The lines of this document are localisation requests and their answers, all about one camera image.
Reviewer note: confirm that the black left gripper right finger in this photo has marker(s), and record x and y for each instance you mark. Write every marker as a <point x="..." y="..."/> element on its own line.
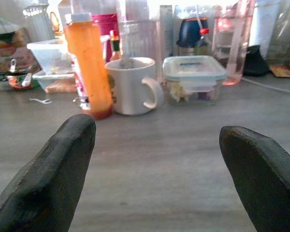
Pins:
<point x="263" y="183"/>

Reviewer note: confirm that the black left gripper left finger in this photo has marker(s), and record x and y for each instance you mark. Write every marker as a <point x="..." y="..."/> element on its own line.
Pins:
<point x="43" y="181"/>

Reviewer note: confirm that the white floss pick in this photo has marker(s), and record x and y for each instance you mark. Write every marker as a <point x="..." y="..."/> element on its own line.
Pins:
<point x="42" y="101"/>

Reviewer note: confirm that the brown flat packet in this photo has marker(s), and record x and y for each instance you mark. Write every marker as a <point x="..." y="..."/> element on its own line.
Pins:
<point x="60" y="86"/>

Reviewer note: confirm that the orange sauce squeeze bottle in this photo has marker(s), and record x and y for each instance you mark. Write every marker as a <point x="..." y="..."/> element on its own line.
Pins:
<point x="87" y="72"/>

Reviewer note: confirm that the black pouch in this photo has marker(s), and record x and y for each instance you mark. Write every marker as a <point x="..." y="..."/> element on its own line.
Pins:
<point x="255" y="65"/>

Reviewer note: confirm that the white ceramic mug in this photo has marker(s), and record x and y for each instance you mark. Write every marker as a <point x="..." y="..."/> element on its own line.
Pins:
<point x="128" y="91"/>

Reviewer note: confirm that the clear plastic storage box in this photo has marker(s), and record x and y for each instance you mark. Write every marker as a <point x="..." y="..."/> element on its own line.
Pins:
<point x="48" y="55"/>

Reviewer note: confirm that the pink clear plastic jug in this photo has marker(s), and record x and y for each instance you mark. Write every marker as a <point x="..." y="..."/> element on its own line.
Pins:
<point x="232" y="60"/>

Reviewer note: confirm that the glass food container with lid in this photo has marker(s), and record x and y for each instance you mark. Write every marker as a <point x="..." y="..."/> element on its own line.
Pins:
<point x="193" y="70"/>

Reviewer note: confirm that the printed food package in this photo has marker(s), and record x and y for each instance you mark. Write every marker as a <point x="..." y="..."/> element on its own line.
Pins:
<point x="4" y="50"/>

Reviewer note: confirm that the dark sauce bottle red cap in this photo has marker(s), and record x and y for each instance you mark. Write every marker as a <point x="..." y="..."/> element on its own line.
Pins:
<point x="203" y="46"/>

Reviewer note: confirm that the small hot sauce bottle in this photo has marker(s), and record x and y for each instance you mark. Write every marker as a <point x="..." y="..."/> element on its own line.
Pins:
<point x="115" y="48"/>

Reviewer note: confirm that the ribbed clear glass jar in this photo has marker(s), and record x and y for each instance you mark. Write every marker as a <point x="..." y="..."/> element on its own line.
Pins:
<point x="37" y="21"/>

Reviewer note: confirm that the magenta plastic container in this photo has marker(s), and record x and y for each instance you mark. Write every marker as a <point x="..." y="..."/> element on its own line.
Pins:
<point x="104" y="26"/>

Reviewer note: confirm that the dark blue round container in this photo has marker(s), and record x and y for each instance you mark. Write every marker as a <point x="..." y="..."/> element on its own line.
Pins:
<point x="188" y="33"/>

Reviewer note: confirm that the clear plastic tumbler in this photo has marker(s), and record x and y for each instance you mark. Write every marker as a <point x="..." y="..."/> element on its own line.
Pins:
<point x="140" y="38"/>

